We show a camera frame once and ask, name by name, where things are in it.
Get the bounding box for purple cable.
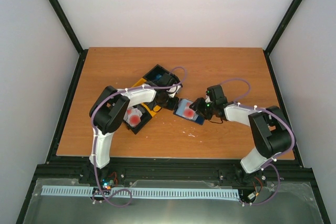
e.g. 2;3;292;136
90;66;189;207
217;78;297;208

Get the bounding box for right frame post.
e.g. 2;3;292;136
264;0;303;57

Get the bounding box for red white card stack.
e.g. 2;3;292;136
124;106;143;127

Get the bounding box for light blue cable duct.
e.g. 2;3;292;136
40;185;240;201

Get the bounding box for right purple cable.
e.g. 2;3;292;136
217;78;297;208

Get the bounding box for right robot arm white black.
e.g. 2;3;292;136
189;85;295;184

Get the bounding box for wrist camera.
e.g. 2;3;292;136
205;95;212;104
167;85;182;98

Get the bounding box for left frame post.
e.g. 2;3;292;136
48;0;84;55

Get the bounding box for frame post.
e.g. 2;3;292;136
264;0;303;57
48;0;84;55

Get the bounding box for blue leather card holder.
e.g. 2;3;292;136
173;99;205;125

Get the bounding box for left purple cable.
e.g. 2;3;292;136
90;66;189;207

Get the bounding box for black aluminium frame rail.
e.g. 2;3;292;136
31;158;317;189

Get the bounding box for red white credit card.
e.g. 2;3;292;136
182;102;198;120

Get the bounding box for black bin with red cards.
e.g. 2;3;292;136
123;105;152;134

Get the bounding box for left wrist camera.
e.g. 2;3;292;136
167;85;182;98

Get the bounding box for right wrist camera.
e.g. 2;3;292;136
205;95;212;104

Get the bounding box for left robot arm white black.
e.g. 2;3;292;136
89;73;183;184

